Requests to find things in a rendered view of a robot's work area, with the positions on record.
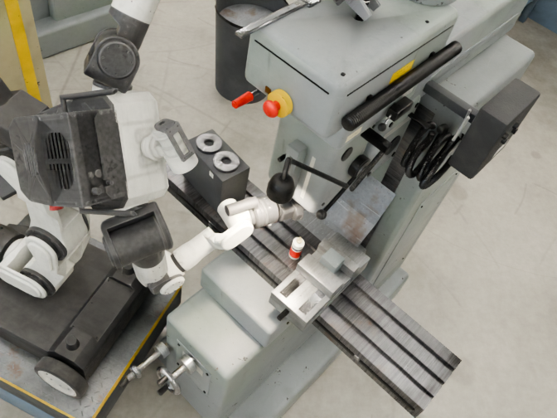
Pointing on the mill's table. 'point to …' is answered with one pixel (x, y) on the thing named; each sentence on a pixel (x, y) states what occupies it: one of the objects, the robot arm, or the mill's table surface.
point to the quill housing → (291, 128)
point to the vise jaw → (319, 275)
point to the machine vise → (292, 299)
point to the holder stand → (217, 170)
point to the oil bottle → (296, 248)
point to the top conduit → (355, 119)
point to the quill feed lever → (346, 182)
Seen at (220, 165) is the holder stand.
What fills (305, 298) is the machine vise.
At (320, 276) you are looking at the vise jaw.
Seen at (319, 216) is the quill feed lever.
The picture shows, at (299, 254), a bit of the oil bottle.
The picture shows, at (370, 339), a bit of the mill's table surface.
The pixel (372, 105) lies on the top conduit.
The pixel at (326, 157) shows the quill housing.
